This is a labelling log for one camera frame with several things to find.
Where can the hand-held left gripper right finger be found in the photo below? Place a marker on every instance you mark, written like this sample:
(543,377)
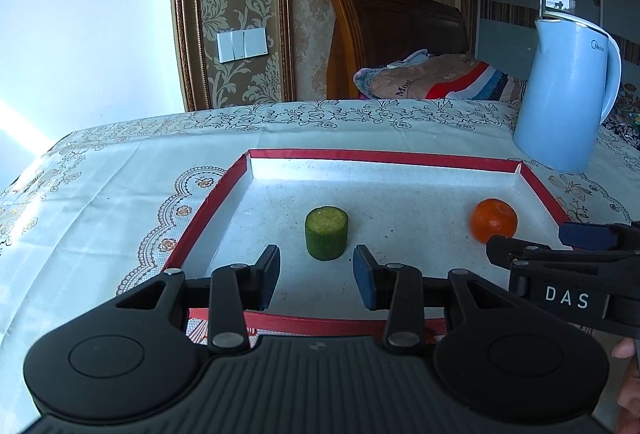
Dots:
(362,276)

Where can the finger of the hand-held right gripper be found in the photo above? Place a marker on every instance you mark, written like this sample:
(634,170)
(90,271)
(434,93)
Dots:
(505,248)
(575,235)

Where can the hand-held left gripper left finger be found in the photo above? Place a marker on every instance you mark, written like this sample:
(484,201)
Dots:
(272,276)

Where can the orange tangerine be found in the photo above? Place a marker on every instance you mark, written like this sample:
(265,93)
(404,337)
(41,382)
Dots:
(492,220)

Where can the green cucumber piece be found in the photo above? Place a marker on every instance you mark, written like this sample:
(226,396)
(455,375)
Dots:
(326,234)

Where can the red shallow box tray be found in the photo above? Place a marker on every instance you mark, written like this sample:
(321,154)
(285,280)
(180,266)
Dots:
(400,194)

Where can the person's right hand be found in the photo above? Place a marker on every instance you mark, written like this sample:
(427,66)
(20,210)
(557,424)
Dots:
(630,389)

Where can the dark floral bedspread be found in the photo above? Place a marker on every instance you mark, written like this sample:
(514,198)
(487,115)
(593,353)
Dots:
(625,113)

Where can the light blue electric kettle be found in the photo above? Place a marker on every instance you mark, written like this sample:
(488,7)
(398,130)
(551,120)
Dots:
(560,103)

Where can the striped blanket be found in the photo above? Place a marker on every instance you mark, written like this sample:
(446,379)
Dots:
(480,86)

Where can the white floral lace tablecloth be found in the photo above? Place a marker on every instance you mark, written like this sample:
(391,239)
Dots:
(100,214)

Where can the pink floral quilt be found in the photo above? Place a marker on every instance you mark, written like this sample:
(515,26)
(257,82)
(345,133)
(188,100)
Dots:
(400,81)

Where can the wooden bed headboard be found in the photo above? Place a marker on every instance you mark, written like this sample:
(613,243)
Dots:
(390,23)

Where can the white wall light switch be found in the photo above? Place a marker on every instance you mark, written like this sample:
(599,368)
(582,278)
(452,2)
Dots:
(242,44)

